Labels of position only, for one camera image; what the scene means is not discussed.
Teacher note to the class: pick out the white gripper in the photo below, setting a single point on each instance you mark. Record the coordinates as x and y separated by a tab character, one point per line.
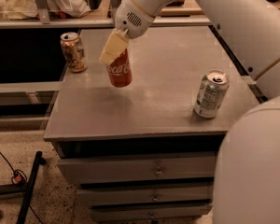
132	18

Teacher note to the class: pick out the red coke can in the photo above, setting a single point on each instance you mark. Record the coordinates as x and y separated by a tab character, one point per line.
120	72

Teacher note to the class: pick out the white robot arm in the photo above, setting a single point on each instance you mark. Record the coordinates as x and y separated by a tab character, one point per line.
247	175

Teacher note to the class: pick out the orange patterned can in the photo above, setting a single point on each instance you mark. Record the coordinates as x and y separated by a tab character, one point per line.
73	52

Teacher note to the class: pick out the white green soda can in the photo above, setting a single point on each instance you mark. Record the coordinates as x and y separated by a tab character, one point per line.
211	94

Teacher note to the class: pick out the white cloth bag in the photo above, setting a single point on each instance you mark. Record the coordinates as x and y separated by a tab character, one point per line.
37	9

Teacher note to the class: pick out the grey drawer cabinet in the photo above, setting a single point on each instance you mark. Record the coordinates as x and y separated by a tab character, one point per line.
155	113

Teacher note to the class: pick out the top drawer with knob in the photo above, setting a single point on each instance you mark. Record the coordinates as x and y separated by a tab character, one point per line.
130	168

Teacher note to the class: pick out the drawer with knob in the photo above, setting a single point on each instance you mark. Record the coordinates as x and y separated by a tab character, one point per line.
150	212
130	168
157	193

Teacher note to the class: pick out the black metal stand leg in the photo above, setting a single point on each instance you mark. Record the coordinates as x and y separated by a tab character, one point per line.
27	194

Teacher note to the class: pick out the middle drawer with knob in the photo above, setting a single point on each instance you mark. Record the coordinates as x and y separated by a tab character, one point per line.
157	193

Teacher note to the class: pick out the bottom drawer with knob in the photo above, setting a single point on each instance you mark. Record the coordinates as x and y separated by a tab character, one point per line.
150	212

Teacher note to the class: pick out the grey metal rail frame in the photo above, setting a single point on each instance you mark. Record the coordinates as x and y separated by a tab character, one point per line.
103	16

